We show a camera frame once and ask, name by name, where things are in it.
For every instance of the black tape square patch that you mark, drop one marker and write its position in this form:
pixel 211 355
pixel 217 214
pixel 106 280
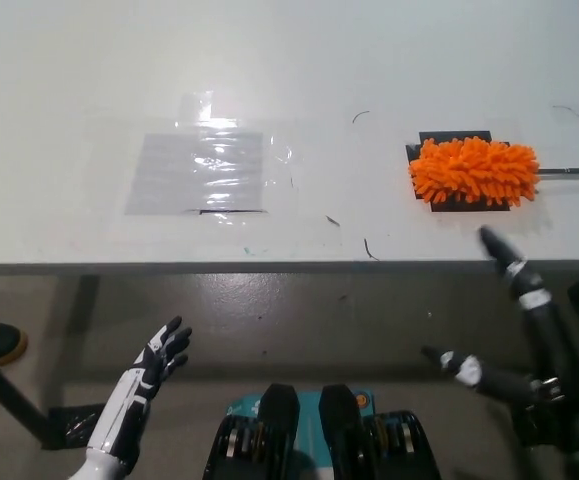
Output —
pixel 469 136

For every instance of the black diagonal metal bar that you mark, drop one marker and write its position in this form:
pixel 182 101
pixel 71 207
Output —
pixel 4 387

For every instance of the orange microfibre extendable duster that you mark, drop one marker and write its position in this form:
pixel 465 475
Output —
pixel 469 170

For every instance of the black grey right robot hand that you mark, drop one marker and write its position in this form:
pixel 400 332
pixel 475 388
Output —
pixel 541 325

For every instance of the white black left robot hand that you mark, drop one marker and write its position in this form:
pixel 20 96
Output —
pixel 136 385

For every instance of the clear plastic tape film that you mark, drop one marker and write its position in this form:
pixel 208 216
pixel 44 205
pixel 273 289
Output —
pixel 289 150

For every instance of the grey table leg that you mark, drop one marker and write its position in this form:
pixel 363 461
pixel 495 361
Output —
pixel 81 300

